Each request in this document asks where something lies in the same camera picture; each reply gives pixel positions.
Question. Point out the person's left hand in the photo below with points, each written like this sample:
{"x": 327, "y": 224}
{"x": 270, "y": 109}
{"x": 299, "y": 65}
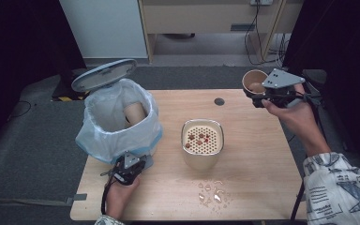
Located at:
{"x": 118, "y": 200}

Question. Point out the brown paper cup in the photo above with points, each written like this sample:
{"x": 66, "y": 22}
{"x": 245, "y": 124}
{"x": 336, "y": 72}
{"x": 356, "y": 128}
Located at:
{"x": 136, "y": 114}
{"x": 251, "y": 78}

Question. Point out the white power strip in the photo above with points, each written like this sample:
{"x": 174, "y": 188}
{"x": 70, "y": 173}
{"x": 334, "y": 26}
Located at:
{"x": 261, "y": 2}

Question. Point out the dark round table grommet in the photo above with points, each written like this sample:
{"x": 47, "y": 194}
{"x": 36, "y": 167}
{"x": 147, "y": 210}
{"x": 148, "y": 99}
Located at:
{"x": 219, "y": 101}

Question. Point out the beige perforated strainer insert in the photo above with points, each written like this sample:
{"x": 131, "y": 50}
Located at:
{"x": 203, "y": 148}

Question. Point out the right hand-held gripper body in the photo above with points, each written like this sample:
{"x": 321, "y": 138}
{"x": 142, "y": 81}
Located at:
{"x": 281, "y": 79}

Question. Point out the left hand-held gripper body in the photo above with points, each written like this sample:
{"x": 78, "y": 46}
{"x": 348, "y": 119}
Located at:
{"x": 126, "y": 170}

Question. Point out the black metal stand leg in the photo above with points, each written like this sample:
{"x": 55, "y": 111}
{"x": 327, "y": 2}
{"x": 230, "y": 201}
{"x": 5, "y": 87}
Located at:
{"x": 297, "y": 200}

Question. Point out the beige container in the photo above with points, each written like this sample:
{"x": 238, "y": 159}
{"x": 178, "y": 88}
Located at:
{"x": 200, "y": 161}

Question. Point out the grey tape strip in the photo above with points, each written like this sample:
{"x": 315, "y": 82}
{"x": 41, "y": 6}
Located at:
{"x": 76, "y": 197}

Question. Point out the white cabinet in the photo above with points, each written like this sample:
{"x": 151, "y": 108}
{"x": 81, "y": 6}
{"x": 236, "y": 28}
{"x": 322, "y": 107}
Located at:
{"x": 106, "y": 28}

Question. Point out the white plastic bin bag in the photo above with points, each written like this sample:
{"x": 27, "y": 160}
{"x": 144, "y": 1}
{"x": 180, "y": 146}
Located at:
{"x": 118, "y": 142}

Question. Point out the light wooden desk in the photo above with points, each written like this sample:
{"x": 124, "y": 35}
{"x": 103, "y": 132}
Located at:
{"x": 200, "y": 15}

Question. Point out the grey pedal trash bin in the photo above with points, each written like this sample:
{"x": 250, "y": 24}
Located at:
{"x": 106, "y": 75}

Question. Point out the person's right hand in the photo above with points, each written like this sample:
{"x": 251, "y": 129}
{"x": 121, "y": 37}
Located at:
{"x": 296, "y": 120}

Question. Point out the yellow black hazard tape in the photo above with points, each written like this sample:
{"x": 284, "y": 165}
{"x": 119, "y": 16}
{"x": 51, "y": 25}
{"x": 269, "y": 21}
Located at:
{"x": 65, "y": 98}

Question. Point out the spilled water droplets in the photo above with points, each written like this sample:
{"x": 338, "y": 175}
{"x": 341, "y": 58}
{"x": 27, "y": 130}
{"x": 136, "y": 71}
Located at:
{"x": 217, "y": 197}

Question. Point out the black curtain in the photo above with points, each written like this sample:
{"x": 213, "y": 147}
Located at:
{"x": 18, "y": 47}
{"x": 340, "y": 40}

